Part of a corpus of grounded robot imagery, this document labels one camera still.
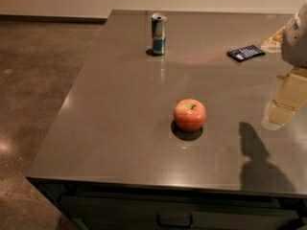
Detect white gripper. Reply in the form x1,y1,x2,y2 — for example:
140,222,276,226
261,3,307,130

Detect Red Bull can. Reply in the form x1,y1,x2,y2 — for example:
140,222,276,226
152,12,168,56

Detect dark blue snack packet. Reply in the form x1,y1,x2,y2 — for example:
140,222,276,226
226,45,266,62

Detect red apple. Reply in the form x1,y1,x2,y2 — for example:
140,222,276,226
174,99,207,132

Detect dark counter cabinet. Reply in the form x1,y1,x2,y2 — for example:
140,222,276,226
29,177,307,230

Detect black drawer handle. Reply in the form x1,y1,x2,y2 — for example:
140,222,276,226
155,214,194,229

